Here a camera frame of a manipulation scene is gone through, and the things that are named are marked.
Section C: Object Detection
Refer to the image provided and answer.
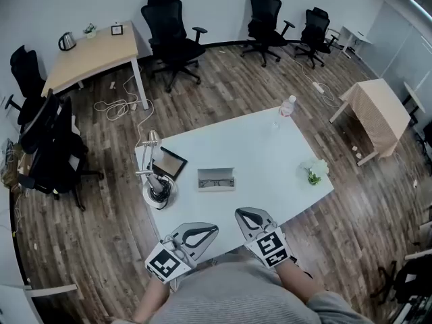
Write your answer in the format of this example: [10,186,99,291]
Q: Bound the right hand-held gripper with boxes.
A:
[234,207,294,270]

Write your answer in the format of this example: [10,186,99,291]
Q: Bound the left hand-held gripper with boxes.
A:
[144,221,219,285]

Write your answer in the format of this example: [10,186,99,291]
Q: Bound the thin metal-framed eyeglasses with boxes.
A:
[199,178,234,188]

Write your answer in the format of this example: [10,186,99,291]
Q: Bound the grey glasses case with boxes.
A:
[196,167,236,192]

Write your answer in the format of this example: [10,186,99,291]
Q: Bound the person's right forearm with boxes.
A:
[275,261,327,305]

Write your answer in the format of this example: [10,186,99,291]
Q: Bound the person's left forearm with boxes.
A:
[133,277,169,324]

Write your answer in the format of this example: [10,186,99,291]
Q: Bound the silver desk lamp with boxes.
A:
[134,130,178,211]

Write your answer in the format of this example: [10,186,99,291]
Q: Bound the person's grey striped shirt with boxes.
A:
[111,258,372,324]

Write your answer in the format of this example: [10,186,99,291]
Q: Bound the white flowers in vase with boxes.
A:
[298,158,330,186]

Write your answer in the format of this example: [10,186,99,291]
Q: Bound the clear plastic water bottle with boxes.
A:
[277,94,297,117]

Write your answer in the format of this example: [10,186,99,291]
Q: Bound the black mesh office chair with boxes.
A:
[140,0,209,93]
[6,45,47,126]
[369,253,432,305]
[416,119,432,175]
[240,0,296,68]
[18,88,104,212]
[293,7,340,70]

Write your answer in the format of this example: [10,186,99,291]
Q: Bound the table with checkered tablecloth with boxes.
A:
[329,78,412,167]

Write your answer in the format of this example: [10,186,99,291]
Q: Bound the round white table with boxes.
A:
[403,81,427,126]

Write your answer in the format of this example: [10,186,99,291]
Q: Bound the wooden desk with white legs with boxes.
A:
[40,20,149,111]

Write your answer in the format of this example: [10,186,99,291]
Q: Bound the small white desk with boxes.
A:
[333,25,372,59]

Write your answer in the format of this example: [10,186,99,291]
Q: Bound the steel electric kettle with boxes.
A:
[57,31,77,52]

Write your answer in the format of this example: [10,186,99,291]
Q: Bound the black picture frame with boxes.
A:
[151,146,188,182]

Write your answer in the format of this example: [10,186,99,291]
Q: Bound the coiled white cable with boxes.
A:
[93,74,155,148]

